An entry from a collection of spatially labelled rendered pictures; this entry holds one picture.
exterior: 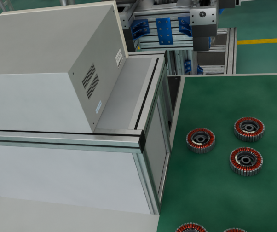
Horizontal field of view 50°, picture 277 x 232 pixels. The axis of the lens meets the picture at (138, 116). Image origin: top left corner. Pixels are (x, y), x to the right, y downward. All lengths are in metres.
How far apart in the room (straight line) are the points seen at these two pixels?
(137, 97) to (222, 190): 0.44
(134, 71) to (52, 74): 0.36
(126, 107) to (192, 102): 0.59
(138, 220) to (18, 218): 0.45
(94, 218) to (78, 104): 0.48
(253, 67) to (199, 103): 1.60
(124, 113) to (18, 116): 0.30
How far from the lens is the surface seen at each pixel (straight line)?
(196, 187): 1.09
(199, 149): 1.16
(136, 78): 0.97
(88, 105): 0.79
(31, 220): 1.20
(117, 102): 0.89
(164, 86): 1.16
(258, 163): 1.12
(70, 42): 0.83
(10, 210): 1.27
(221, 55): 2.73
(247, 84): 1.50
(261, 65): 2.97
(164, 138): 1.11
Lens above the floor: 1.66
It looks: 41 degrees down
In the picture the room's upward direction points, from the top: 14 degrees counter-clockwise
